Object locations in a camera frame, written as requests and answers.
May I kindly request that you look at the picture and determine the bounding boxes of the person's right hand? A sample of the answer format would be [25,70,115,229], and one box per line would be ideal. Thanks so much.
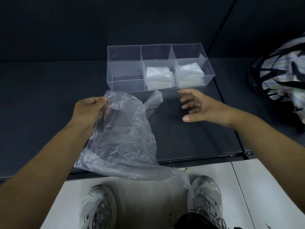
[177,88,241,129]

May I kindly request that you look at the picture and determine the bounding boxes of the stack of plastic bags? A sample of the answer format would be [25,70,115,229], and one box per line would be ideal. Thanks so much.
[175,63,205,88]

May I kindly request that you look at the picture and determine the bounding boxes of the person's left forearm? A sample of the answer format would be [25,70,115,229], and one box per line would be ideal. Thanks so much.
[0,121,92,229]

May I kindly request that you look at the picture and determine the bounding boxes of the black trousers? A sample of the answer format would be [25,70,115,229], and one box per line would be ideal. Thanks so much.
[175,213,215,229]

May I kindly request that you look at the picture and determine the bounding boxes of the person's right forearm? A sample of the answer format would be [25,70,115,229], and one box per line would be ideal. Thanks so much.
[228,113,305,220]

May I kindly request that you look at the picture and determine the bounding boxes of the person's left hand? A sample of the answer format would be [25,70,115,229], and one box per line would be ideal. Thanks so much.
[71,96,108,136]

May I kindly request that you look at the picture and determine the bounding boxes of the person's right grey shoe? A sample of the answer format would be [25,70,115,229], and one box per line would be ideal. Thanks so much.
[186,176,229,229]

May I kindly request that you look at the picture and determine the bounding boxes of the person's grey shoe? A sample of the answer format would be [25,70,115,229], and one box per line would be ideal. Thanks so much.
[186,176,229,229]
[79,184,118,229]

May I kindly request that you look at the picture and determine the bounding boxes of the clear three-compartment plastic box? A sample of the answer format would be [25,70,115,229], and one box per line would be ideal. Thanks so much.
[106,44,216,93]

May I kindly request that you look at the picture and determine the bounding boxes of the person's left grey shoe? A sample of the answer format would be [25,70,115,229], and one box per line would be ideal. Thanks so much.
[79,184,118,229]

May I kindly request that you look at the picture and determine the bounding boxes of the black white striped tote bag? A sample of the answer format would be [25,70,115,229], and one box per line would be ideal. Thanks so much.
[247,33,305,124]

